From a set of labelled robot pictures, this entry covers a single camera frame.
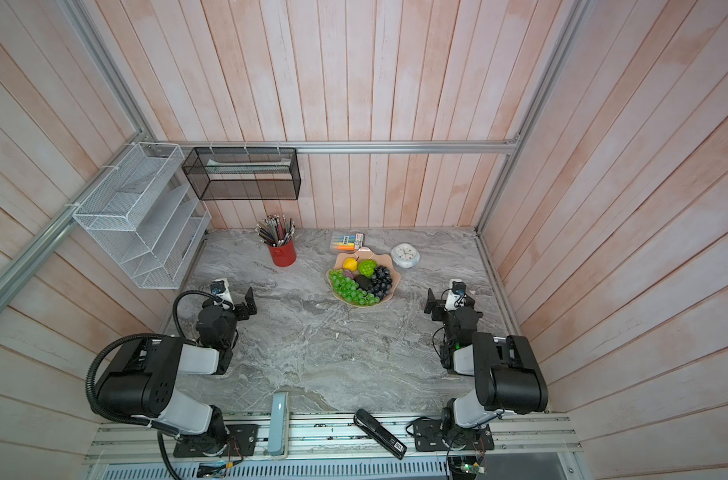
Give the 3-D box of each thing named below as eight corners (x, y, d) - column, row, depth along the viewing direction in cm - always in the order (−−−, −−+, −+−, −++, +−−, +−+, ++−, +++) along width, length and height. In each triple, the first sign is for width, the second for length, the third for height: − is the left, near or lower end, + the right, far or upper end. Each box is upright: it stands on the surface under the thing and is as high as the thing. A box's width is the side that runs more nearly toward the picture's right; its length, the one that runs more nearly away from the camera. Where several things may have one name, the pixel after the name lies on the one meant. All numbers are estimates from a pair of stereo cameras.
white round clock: (392, 270, 111) (393, 263, 108) (390, 249, 117) (391, 243, 114) (420, 270, 111) (421, 264, 108) (416, 249, 117) (418, 243, 114)
